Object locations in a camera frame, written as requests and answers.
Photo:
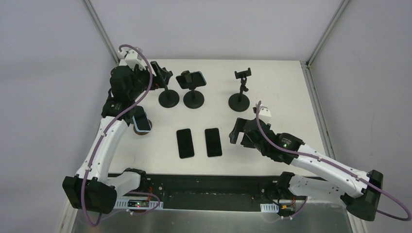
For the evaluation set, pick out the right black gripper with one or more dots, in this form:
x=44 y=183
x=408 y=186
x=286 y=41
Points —
x=242 y=131

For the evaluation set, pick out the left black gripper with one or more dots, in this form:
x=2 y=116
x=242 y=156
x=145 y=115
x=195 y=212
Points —
x=157 y=76

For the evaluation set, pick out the black phone stand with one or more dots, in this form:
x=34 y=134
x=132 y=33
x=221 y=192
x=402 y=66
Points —
x=193 y=99
x=239 y=102
x=168 y=98

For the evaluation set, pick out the blue-cased phone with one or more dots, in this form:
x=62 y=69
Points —
x=191 y=80

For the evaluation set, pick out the black phone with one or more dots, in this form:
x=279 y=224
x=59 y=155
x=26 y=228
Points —
x=185 y=143

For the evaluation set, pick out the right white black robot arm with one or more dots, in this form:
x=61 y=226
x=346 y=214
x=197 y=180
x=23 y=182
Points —
x=337 y=183

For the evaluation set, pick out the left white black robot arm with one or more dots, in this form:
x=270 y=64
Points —
x=91 y=188

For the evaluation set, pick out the light blue phone on wooden stand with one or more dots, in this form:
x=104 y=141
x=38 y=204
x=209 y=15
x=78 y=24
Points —
x=140 y=119

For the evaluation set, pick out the round wooden phone stand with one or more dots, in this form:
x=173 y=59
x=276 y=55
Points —
x=142 y=133

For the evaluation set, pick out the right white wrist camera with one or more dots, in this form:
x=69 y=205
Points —
x=262 y=111

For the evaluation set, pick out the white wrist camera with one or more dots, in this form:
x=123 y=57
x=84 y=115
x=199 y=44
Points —
x=262 y=111
x=131 y=59

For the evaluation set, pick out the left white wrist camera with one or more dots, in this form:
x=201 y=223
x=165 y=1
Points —
x=131 y=59

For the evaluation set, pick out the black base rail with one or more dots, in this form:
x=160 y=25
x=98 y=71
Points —
x=213 y=193

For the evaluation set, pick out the right white cable duct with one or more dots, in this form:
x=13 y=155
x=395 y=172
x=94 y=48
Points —
x=269 y=208

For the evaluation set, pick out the white cable duct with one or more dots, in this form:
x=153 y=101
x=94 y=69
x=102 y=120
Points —
x=269 y=208
x=134 y=204

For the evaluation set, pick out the left white cable duct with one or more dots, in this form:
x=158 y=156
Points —
x=134 y=204

